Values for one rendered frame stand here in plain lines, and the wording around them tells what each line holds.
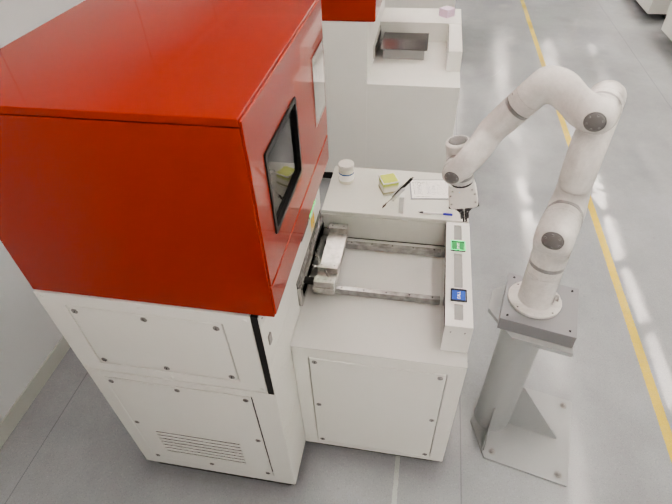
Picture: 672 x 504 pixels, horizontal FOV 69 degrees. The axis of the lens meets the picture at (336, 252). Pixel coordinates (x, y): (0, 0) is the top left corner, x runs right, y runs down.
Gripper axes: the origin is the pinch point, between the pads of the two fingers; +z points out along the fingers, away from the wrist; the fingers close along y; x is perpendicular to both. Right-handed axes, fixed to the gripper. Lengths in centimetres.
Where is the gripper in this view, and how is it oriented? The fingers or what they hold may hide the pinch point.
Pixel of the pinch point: (464, 215)
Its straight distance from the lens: 186.5
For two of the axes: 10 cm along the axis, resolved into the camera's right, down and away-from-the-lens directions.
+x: 1.7, -6.8, 7.2
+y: 9.6, -0.6, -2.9
